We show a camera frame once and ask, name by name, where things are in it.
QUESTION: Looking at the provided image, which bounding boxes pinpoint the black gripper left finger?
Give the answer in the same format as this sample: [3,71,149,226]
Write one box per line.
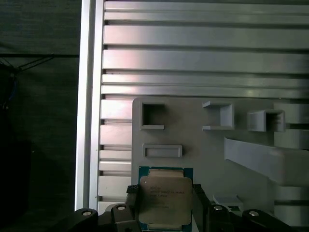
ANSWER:
[56,184,141,232]

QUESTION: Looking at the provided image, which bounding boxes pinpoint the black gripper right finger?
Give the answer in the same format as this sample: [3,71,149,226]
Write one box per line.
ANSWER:
[192,184,294,232]

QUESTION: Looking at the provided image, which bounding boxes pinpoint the silver CPU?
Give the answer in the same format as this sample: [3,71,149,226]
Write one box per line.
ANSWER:
[138,166,194,231]

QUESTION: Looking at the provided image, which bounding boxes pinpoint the grey parts rack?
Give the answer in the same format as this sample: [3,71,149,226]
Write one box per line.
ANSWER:
[131,97,309,232]

